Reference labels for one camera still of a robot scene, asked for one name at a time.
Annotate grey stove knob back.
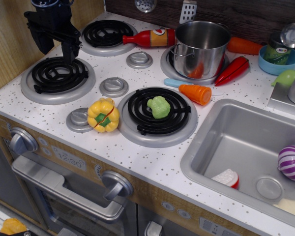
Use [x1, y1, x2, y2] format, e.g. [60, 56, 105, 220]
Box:
[126, 52, 153, 69]

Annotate red white toy piece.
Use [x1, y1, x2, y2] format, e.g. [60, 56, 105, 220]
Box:
[211, 169, 239, 189]

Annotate orange toy carrot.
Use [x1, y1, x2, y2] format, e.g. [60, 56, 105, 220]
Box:
[227, 37, 263, 55]
[178, 84, 212, 106]

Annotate blue toy knife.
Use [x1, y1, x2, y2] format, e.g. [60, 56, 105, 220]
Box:
[163, 78, 224, 96]

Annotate black burner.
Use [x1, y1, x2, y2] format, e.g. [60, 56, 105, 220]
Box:
[118, 87, 197, 148]
[81, 20, 138, 57]
[20, 57, 96, 105]

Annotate blue plastic bowl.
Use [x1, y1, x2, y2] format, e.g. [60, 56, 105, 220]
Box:
[258, 46, 295, 75]

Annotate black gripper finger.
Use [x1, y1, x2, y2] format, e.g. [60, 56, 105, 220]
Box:
[61, 42, 79, 64]

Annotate oven dial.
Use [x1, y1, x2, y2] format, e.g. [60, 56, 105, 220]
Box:
[102, 170, 133, 201]
[10, 127, 38, 155]

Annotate red toy ketchup bottle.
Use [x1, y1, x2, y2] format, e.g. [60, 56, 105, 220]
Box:
[122, 29, 176, 47]

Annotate silver ladle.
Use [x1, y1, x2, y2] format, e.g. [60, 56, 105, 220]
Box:
[280, 0, 295, 48]

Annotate back left black burner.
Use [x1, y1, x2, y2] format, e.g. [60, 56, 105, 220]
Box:
[81, 20, 138, 57]

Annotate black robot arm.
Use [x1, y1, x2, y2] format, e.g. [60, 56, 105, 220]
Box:
[24, 0, 81, 64]

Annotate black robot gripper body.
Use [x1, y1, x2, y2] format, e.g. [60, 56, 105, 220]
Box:
[24, 4, 81, 55]

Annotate silver slotted spatula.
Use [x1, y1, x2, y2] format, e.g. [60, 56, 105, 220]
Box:
[179, 0, 197, 24]

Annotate yellow toy bell pepper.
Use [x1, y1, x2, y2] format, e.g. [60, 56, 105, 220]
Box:
[87, 98, 120, 133]

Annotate green toy pear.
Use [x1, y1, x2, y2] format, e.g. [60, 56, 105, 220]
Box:
[271, 69, 295, 87]

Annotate silver skimmer spoon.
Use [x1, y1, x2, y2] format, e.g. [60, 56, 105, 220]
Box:
[134, 0, 157, 13]

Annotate purple striped toy onion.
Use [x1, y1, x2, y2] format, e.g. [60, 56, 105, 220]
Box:
[278, 145, 295, 181]

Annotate front right black burner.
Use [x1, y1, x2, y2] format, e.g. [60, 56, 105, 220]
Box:
[118, 87, 197, 148]

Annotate front left black burner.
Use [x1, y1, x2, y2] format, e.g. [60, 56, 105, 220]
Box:
[20, 57, 96, 105]

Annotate grey stove knob front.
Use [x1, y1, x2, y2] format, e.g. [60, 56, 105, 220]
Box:
[66, 108, 93, 133]

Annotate grey stove knob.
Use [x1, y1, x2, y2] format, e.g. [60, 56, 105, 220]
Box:
[66, 108, 93, 133]
[126, 52, 153, 69]
[99, 77, 129, 98]

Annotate orange toy carrot front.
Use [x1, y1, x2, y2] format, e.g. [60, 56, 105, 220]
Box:
[178, 84, 212, 106]

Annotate left oven dial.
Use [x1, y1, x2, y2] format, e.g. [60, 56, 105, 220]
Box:
[10, 127, 38, 155]

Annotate grey stove knob middle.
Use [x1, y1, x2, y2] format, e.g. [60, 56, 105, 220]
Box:
[99, 77, 129, 98]

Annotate red toy chili pepper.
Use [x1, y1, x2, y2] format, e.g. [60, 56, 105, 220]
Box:
[214, 56, 250, 87]

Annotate grey toy sink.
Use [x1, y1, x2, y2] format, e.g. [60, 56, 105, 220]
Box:
[180, 99, 295, 227]

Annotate right oven dial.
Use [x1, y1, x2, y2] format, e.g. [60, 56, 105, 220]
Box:
[102, 170, 133, 201]

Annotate green toy can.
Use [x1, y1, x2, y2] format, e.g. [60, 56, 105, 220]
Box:
[263, 31, 291, 65]

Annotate yellow toy on floor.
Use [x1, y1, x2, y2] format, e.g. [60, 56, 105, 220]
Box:
[0, 218, 27, 235]

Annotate orange toy carrot back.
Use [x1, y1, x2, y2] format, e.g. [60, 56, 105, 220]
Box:
[227, 37, 263, 55]

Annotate green toy broccoli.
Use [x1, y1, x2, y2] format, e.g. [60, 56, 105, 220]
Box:
[147, 96, 171, 119]

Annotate stainless steel pot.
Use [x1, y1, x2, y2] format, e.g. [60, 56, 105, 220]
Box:
[171, 21, 231, 80]

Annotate grey oven door handle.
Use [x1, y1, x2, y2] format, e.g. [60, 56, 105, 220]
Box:
[12, 156, 124, 223]

